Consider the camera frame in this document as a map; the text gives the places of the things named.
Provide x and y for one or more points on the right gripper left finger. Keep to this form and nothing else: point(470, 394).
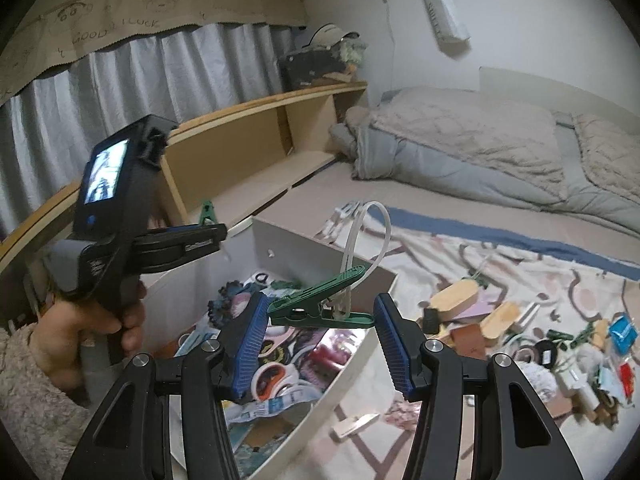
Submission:
point(128, 436)

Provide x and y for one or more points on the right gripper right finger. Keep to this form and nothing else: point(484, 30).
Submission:
point(515, 437)

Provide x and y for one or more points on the blue white medicine sachet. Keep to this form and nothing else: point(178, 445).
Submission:
point(299, 394)

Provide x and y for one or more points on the green clothes peg with loop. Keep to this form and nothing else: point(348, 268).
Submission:
point(329, 304)

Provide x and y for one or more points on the fuzzy beige sleeve forearm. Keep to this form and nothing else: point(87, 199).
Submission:
point(44, 423)

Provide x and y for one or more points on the person's left hand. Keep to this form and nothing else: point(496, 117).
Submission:
point(55, 340)

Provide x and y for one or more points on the pink wooden block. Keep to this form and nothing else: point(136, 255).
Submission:
point(559, 406)

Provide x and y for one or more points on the white crochet yarn ball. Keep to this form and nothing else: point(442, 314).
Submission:
point(541, 380)

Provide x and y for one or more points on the red snack packet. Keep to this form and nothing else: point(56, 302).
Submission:
point(627, 378)

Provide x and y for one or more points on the brown leather pouch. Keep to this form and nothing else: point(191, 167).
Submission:
point(468, 341)

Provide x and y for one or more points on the tan wooden case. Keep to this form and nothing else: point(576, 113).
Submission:
point(498, 322)

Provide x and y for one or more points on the blue crochet flower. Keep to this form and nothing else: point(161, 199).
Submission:
point(220, 310)

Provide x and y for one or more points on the cartoon bear blanket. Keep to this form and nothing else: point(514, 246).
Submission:
point(547, 305)

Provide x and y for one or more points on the pink beads bag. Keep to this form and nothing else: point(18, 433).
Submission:
point(403, 415)

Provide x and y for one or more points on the wooden bedside shelf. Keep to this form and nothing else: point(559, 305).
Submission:
point(240, 158)

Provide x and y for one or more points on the white adapter block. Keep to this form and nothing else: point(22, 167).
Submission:
point(525, 318)

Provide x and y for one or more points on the grey curtain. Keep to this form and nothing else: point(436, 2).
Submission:
point(49, 129)

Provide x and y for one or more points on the blue wipes packet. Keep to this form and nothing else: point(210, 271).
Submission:
point(623, 334)

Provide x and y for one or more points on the pink sunglasses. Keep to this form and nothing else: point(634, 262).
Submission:
point(275, 366)

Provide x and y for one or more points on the black small cube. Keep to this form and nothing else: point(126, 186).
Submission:
point(430, 322)

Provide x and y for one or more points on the beige wooden box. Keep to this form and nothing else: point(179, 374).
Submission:
point(455, 299)

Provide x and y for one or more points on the white shoe box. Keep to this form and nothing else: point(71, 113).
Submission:
point(276, 262)

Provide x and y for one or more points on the small cream carton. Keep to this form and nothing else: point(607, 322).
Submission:
point(352, 425)

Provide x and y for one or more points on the red cigarette box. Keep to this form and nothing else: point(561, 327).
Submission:
point(334, 350)

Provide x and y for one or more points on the black bag on shelf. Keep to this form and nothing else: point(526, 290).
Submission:
point(308, 68)

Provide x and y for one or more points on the white cap on shelf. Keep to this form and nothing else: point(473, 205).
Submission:
point(329, 35)

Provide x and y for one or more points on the grey folded duvet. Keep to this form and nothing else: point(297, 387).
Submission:
point(497, 151)

